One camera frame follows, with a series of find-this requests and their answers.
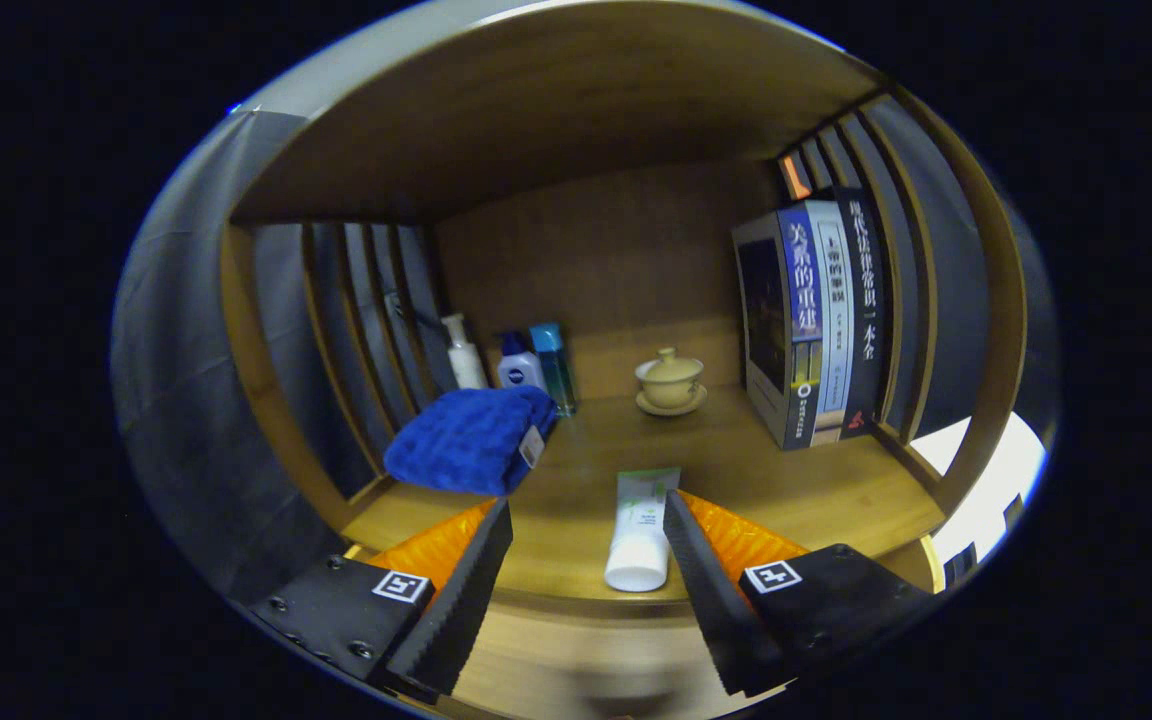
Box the blue folded towel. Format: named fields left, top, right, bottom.
left=383, top=385, right=559, bottom=498

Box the beige lidded teacup with saucer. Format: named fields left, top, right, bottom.
left=634, top=347, right=709, bottom=417

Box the wooden countertop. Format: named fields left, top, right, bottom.
left=341, top=385, right=947, bottom=606

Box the dark book with blue spine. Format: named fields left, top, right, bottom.
left=732, top=208, right=825, bottom=451

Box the white pump bottle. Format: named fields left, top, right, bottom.
left=439, top=313, right=489, bottom=391

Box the light blue book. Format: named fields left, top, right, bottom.
left=806, top=200, right=855, bottom=443

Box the white bottle with blue cap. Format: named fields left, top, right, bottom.
left=496, top=332, right=547, bottom=393

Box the white cream tube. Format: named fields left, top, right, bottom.
left=603, top=467, right=682, bottom=593

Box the wooden cabinet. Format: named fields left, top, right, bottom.
left=221, top=0, right=1027, bottom=720

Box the teal bottle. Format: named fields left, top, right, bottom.
left=529, top=322, right=579, bottom=416

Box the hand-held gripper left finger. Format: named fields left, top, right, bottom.
left=248, top=497, right=515, bottom=701

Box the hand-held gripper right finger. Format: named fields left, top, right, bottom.
left=663, top=490, right=937, bottom=698

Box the black book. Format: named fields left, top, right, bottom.
left=831, top=187, right=892, bottom=439

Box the white cabinet with black handles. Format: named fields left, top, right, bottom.
left=911, top=412, right=1049, bottom=571

